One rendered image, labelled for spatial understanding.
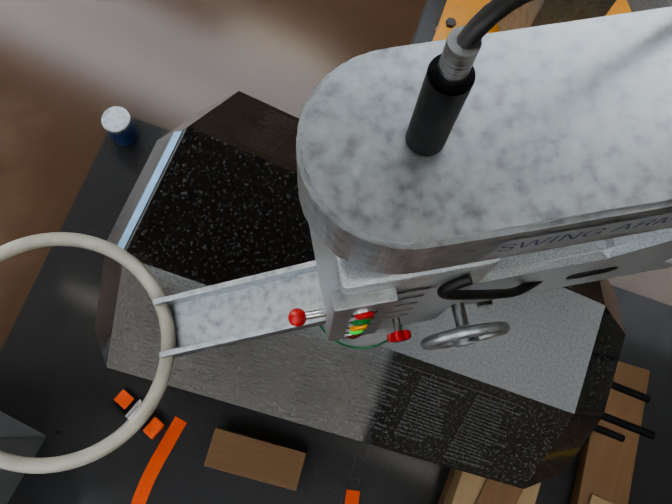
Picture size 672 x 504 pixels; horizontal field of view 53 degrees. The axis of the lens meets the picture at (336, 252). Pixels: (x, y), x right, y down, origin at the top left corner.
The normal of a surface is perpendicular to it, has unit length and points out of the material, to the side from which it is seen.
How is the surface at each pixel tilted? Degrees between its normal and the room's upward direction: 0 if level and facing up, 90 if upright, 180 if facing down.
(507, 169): 0
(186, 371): 45
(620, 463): 0
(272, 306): 16
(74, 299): 0
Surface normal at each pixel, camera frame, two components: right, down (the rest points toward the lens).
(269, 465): 0.04, -0.25
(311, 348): -0.20, 0.46
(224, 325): -0.23, -0.20
